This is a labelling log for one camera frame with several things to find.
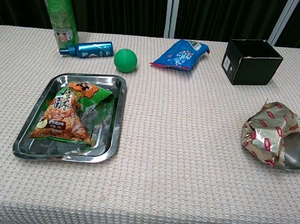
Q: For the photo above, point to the green orange snack bag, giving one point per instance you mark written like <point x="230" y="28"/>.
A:
<point x="61" y="115"/>

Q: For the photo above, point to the gold red foil bag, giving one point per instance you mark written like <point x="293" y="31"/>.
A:
<point x="265" y="131"/>

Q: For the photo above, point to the rectangular steel tray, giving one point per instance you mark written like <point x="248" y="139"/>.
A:
<point x="106" y="121"/>

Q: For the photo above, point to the green ball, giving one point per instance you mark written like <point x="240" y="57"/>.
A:
<point x="125" y="60"/>

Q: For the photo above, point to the blue snack bag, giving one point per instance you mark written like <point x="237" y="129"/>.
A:
<point x="181" y="56"/>

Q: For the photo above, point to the beige waffle tablecloth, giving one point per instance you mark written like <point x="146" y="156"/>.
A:
<point x="176" y="171"/>

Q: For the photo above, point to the blue metallic bottle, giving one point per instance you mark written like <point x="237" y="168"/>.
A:
<point x="92" y="49"/>

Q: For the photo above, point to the black curtain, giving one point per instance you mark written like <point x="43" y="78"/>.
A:
<point x="121" y="8"/>

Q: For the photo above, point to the black open cardboard box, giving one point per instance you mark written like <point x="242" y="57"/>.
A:
<point x="254" y="71"/>

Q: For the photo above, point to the tall green cylinder can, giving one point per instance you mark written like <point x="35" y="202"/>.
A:
<point x="59" y="11"/>

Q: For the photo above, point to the round steel plate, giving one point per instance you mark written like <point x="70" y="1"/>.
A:
<point x="298" y="152"/>

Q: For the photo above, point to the upright white post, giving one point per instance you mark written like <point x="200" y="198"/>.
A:
<point x="172" y="12"/>

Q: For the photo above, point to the slanted white post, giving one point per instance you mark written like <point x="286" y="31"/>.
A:
<point x="284" y="21"/>

